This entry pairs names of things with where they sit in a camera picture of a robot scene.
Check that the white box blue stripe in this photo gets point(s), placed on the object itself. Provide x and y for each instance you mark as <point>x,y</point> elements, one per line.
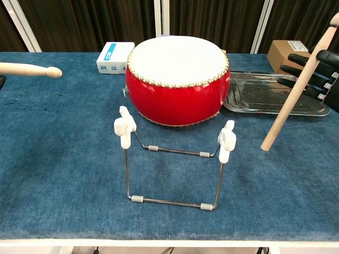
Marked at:
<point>114,56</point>

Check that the dark curtain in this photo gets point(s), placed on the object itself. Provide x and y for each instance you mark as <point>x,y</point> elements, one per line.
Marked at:
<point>79,21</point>

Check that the wooden drumstick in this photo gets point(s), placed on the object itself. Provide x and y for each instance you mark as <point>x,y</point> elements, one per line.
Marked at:
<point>291,98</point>
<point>31,70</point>

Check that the closed brown cardboard box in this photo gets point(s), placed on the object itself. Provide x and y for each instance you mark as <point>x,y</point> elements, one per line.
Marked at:
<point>280,53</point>

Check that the steel rectangular tray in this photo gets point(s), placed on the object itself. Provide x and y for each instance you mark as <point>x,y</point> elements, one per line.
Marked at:
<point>251,92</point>

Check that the blue table cloth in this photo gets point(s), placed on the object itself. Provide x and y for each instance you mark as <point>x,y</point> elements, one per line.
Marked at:
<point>53,158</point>

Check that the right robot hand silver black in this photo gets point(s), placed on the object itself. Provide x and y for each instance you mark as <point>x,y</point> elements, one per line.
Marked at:
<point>328,63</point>

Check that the red drum white skin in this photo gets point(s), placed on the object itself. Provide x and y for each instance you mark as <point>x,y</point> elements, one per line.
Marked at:
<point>174,100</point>

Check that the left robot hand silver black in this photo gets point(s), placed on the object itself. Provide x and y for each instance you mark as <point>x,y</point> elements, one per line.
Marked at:
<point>2,80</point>

